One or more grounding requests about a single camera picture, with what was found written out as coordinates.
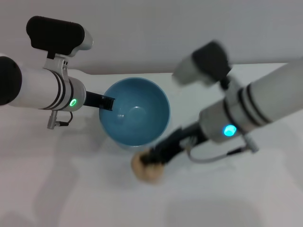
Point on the blue bowl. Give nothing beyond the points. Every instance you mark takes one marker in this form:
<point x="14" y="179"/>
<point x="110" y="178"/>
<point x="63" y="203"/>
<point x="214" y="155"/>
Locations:
<point x="137" y="113"/>

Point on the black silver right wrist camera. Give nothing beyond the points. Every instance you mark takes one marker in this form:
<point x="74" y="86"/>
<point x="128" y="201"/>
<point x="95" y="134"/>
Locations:
<point x="206" y="63"/>

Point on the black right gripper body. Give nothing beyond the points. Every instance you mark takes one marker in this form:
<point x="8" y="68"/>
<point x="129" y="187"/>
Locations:
<point x="180" y="144"/>

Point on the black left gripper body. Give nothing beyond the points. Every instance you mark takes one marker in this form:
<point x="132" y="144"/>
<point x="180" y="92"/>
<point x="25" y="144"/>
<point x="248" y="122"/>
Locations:
<point x="93" y="100"/>

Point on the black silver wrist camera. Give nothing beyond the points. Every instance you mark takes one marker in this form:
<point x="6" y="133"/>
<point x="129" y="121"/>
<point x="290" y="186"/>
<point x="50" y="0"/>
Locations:
<point x="206" y="63"/>
<point x="56" y="37"/>

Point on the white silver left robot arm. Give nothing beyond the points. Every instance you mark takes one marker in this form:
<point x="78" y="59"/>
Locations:
<point x="35" y="87"/>

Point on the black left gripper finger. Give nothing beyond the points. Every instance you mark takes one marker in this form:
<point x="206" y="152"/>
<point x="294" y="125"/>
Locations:
<point x="107" y="102"/>

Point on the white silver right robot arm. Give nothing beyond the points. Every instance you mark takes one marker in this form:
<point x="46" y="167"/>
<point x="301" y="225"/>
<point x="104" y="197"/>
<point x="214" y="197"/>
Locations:
<point x="255" y="104"/>

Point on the beige egg yolk pastry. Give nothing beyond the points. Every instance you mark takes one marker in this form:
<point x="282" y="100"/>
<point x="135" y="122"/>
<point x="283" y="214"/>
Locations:
<point x="146" y="169"/>

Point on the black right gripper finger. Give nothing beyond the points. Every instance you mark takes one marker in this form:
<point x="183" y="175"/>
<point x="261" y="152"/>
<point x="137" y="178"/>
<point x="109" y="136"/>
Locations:
<point x="155" y="149"/>
<point x="151" y="158"/>

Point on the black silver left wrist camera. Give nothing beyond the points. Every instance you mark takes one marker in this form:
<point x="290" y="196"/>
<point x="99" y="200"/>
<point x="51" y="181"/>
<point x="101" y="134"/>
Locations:
<point x="56" y="37"/>

